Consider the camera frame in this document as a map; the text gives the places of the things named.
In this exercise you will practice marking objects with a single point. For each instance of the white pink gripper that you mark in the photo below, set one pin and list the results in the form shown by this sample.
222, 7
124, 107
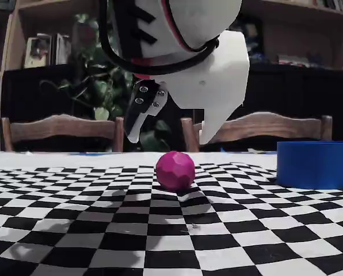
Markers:
209, 86

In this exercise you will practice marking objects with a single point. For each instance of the black sideboard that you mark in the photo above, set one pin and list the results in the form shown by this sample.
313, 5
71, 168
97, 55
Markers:
30, 92

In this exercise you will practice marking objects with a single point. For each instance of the brown wooden chair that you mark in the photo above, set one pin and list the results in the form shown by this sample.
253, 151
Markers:
59, 126
275, 126

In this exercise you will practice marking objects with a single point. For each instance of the blue round box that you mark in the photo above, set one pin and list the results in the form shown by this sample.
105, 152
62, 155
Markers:
318, 165

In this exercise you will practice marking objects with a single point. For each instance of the green leafy houseplant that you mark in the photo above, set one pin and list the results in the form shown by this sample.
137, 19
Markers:
102, 86

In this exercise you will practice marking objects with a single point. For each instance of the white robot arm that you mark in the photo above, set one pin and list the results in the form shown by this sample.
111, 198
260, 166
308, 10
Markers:
206, 20

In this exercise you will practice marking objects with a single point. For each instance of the picture box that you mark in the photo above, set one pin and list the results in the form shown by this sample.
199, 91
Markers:
37, 51

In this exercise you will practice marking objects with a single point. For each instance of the pink faceted ball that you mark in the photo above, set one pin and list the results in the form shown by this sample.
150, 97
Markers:
175, 172

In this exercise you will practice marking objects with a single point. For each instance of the upright books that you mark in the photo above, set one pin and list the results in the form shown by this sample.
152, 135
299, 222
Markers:
62, 49

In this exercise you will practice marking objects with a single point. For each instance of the black white checkered mat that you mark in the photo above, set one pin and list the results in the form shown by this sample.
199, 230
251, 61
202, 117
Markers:
160, 230

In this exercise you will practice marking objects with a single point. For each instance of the light wooden bookshelf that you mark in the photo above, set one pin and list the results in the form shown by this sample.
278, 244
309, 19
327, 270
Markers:
59, 9

